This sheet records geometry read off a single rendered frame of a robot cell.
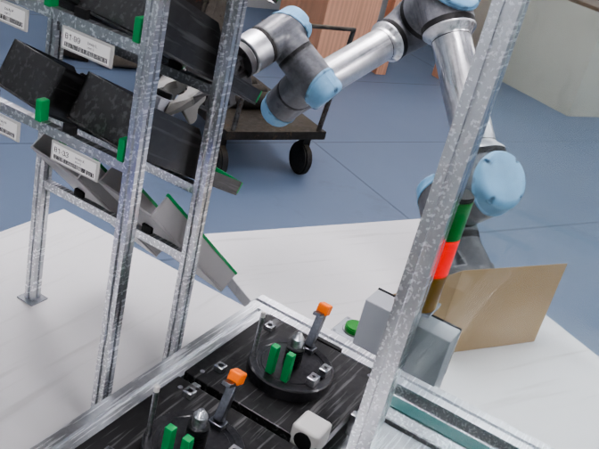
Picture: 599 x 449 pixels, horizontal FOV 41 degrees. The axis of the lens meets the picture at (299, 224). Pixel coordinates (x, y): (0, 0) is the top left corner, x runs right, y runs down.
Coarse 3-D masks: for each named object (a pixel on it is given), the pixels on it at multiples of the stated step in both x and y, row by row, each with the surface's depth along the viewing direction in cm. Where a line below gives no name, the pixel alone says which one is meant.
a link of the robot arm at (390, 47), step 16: (400, 16) 177; (384, 32) 176; (400, 32) 176; (352, 48) 171; (368, 48) 172; (384, 48) 175; (400, 48) 177; (416, 48) 180; (336, 64) 168; (352, 64) 170; (368, 64) 173; (352, 80) 172; (272, 96) 161; (272, 112) 163; (288, 112) 161
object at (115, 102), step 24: (96, 96) 114; (120, 96) 112; (72, 120) 115; (96, 120) 113; (120, 120) 111; (168, 120) 114; (168, 144) 116; (192, 144) 120; (168, 168) 118; (192, 168) 122; (216, 168) 136
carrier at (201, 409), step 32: (192, 384) 122; (128, 416) 113; (160, 416) 112; (192, 416) 113; (96, 448) 106; (128, 448) 108; (160, 448) 104; (192, 448) 103; (224, 448) 109; (256, 448) 113; (288, 448) 114
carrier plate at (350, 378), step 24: (240, 336) 136; (264, 336) 138; (288, 336) 139; (216, 360) 129; (240, 360) 130; (336, 360) 136; (216, 384) 123; (336, 384) 130; (360, 384) 132; (240, 408) 121; (264, 408) 121; (288, 408) 122; (312, 408) 123; (336, 408) 125; (288, 432) 117; (336, 432) 122
